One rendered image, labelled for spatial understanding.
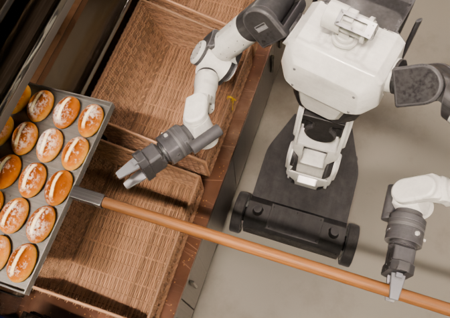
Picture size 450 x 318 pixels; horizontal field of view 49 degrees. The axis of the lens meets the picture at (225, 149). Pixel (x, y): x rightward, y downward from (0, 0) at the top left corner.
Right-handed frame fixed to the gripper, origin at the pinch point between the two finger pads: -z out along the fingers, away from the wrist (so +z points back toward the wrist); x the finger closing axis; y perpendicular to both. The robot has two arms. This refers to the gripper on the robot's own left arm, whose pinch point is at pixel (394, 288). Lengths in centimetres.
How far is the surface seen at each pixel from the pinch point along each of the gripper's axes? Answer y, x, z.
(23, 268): 86, -3, -24
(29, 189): 94, -2, -5
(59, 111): 96, -4, 18
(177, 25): 95, 46, 87
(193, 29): 88, 47, 87
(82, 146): 86, -2, 10
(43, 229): 86, -2, -13
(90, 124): 87, -3, 17
